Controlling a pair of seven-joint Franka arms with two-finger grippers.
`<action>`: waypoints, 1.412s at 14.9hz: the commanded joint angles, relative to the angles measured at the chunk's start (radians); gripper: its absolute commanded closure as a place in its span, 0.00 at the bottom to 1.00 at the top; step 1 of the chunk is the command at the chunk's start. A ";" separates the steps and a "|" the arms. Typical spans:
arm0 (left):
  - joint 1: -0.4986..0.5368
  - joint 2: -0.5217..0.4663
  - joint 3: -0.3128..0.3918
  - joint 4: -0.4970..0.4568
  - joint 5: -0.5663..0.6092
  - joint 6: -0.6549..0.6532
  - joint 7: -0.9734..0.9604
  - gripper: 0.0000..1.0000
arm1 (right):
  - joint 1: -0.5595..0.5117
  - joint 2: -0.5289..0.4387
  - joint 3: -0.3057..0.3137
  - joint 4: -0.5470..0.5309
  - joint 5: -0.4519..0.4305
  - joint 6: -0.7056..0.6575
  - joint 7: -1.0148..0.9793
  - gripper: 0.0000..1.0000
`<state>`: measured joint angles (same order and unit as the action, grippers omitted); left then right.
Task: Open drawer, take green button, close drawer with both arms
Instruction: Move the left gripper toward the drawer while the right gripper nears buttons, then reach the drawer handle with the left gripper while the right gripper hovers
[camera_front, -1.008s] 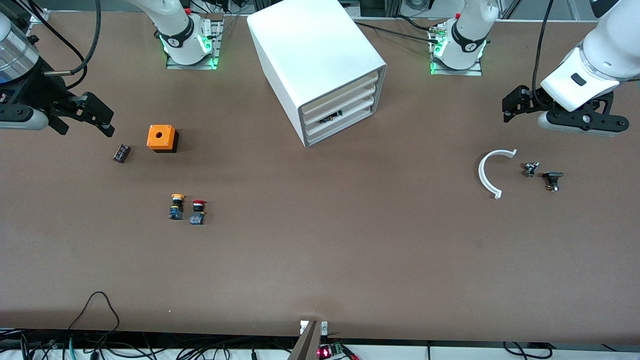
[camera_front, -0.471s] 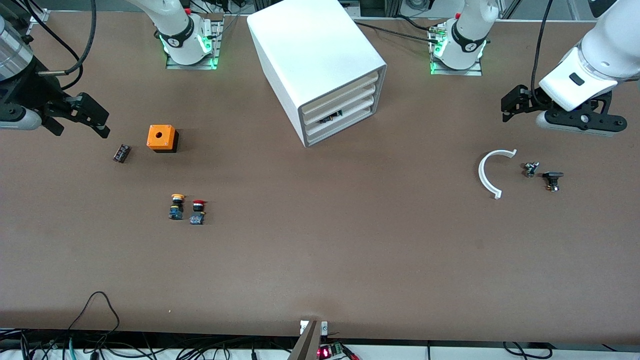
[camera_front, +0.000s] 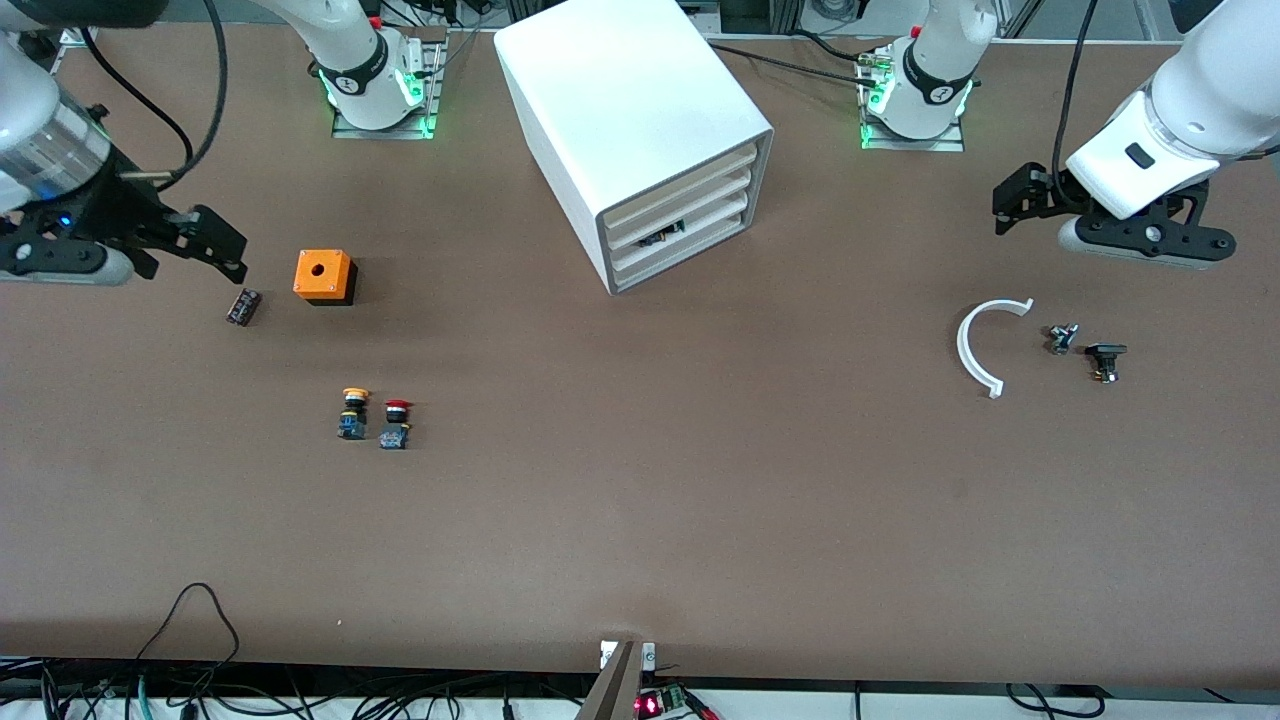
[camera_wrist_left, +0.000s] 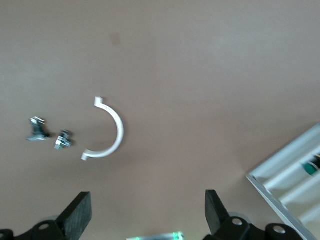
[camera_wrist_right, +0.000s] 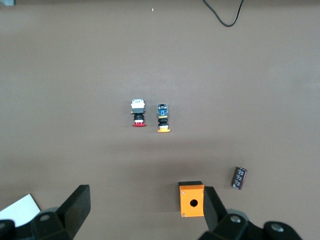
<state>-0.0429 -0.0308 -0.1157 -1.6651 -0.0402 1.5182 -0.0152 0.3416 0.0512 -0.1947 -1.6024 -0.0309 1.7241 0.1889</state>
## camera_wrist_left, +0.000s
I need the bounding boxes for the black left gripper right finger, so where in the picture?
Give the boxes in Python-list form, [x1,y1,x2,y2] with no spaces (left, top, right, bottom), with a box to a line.
[203,189,307,240]

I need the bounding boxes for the white drawer cabinet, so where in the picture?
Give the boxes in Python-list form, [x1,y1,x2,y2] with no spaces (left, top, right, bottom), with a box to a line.
[245,121,320,240]

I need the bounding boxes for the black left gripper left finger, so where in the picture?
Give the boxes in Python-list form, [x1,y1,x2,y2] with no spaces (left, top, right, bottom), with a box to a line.
[0,191,93,240]

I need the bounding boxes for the green push button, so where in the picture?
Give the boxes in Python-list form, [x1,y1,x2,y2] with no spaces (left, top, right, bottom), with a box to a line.
[301,154,320,176]

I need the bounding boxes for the white semicircular bracket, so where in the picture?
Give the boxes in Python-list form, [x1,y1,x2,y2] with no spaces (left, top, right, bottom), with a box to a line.
[81,96,125,162]

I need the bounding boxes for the small silver switch component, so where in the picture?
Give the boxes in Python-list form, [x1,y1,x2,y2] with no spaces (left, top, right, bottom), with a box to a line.
[54,129,74,151]

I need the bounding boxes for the black knob switch component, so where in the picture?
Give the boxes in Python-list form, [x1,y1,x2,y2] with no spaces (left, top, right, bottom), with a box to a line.
[26,116,51,142]

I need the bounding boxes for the white plastic drawer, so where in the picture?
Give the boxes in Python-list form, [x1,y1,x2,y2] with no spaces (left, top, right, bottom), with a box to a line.
[298,206,320,238]
[251,126,320,187]
[263,159,320,202]
[279,174,320,221]

